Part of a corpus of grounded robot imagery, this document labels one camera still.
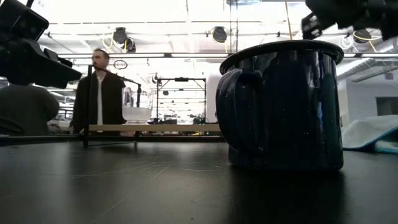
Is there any dark wall window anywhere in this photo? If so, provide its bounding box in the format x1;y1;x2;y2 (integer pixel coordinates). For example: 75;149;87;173
376;96;398;117

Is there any light teal cloth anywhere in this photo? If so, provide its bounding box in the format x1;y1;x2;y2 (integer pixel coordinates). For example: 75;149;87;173
341;114;398;156

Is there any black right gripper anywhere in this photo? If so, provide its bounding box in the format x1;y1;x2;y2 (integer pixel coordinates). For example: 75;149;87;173
300;0;374;40

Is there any yellow hanging cable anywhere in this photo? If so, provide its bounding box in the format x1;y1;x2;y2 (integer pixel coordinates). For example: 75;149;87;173
284;0;294;40

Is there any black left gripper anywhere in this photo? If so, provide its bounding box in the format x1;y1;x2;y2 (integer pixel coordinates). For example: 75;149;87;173
0;39;83;90

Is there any standing person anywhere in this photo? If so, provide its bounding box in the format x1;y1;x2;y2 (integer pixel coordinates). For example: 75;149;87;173
72;48;127;135

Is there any dark blue enamel mug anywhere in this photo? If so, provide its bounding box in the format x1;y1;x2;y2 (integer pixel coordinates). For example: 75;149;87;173
215;39;345;171

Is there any long ceiling light strip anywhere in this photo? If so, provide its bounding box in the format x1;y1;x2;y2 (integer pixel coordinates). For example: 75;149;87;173
57;52;230;58

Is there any clear plastic cup with handle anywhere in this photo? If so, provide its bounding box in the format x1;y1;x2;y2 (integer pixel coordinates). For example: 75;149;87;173
121;86;154;126

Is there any wooden shelf with black frame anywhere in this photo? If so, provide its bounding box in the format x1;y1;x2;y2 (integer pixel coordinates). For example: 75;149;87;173
83;64;221;148

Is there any person in dark green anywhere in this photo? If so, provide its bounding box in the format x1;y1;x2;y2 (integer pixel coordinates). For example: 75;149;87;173
0;83;60;137

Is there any black ceiling cable reel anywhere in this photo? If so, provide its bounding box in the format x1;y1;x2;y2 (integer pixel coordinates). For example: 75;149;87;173
124;37;137;54
112;27;128;44
353;28;373;44
211;26;228;44

